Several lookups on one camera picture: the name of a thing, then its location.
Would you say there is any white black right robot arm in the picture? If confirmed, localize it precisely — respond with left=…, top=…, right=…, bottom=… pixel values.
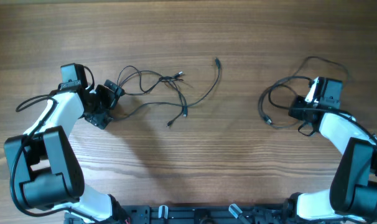
left=289, top=77, right=377, bottom=222

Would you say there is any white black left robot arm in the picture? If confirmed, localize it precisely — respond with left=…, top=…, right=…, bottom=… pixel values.
left=4, top=63, right=131, bottom=223

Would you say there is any black left camera cable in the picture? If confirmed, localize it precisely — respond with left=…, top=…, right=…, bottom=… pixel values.
left=9, top=65, right=96, bottom=218

